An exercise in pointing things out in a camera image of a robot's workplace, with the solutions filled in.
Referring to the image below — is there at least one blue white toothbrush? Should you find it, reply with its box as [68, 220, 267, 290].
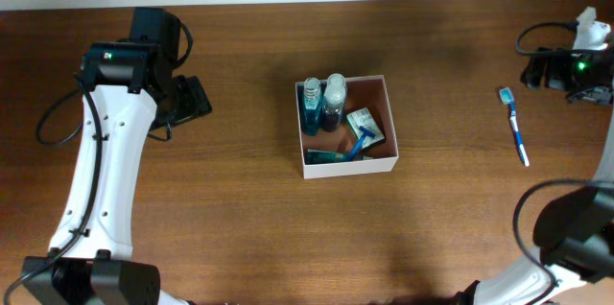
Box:
[499, 87, 530, 167]

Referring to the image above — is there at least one teal mouthwash bottle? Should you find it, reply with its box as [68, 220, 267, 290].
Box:
[302, 78, 322, 136]

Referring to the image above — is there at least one teal toothpaste tube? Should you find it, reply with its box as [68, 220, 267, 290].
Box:
[305, 149, 371, 165]

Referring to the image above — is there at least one purple foam pump bottle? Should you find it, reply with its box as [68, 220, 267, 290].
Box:
[321, 73, 347, 132]

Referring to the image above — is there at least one green white small box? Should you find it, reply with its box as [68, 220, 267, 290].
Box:
[346, 107, 386, 150]

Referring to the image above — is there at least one blue disposable razor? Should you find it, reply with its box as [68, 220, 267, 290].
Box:
[345, 126, 375, 161]

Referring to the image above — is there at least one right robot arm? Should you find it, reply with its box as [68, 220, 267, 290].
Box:
[450, 7, 613, 305]

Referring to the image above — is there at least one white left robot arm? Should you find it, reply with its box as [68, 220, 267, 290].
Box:
[3, 7, 212, 304]

